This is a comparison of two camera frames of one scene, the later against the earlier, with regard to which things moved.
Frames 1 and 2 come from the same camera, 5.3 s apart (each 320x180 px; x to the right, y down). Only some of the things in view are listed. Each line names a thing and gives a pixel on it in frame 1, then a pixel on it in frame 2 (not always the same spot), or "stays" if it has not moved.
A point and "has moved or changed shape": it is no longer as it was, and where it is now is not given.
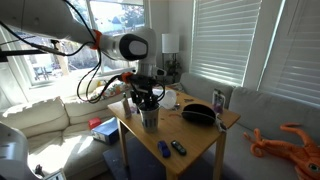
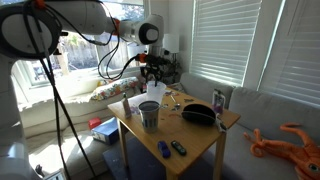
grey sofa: (257, 110) stays
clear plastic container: (169, 101) has moved or changed shape
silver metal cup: (150, 119) stays
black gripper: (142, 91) -> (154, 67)
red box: (94, 122) stays
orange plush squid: (305, 157) stays
